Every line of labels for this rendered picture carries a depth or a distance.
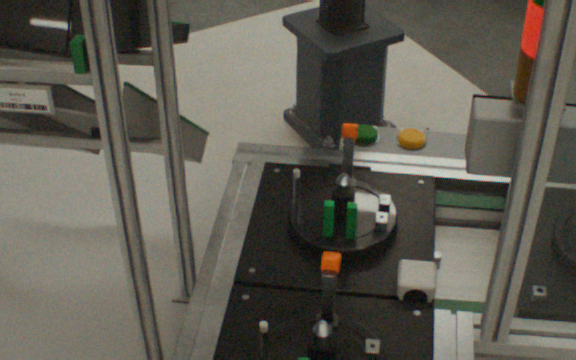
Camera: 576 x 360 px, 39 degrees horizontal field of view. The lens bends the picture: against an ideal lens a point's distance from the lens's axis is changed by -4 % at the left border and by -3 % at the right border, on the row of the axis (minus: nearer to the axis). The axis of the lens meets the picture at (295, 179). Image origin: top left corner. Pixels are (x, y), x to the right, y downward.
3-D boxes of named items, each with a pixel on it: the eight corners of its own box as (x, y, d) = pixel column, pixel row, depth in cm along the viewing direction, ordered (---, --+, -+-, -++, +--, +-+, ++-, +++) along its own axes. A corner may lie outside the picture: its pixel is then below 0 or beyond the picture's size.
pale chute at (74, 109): (118, 147, 117) (125, 117, 118) (202, 163, 114) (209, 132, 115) (15, 103, 90) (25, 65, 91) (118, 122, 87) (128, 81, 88)
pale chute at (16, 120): (22, 139, 119) (29, 110, 119) (99, 155, 116) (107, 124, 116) (-102, 95, 92) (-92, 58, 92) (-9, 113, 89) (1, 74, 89)
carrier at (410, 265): (265, 172, 119) (263, 98, 111) (434, 186, 116) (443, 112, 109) (233, 293, 100) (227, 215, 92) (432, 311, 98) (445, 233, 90)
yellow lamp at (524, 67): (510, 79, 80) (518, 35, 77) (560, 84, 79) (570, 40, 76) (514, 107, 76) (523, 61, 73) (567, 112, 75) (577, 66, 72)
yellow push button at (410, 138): (397, 137, 125) (398, 126, 124) (424, 139, 125) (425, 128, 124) (396, 152, 122) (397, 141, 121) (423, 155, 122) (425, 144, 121)
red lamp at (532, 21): (518, 34, 77) (525, -13, 74) (570, 39, 76) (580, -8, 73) (523, 60, 73) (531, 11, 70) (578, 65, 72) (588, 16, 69)
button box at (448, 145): (341, 154, 131) (342, 121, 127) (475, 165, 128) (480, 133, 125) (337, 182, 125) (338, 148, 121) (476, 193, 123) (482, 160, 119)
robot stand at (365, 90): (351, 95, 152) (355, -3, 139) (398, 135, 142) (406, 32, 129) (281, 117, 146) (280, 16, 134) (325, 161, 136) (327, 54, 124)
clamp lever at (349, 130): (339, 178, 110) (343, 122, 108) (354, 179, 110) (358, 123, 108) (337, 185, 107) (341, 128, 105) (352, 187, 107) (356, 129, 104)
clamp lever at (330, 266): (318, 314, 91) (323, 250, 89) (336, 315, 91) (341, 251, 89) (315, 328, 88) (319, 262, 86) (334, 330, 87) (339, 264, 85)
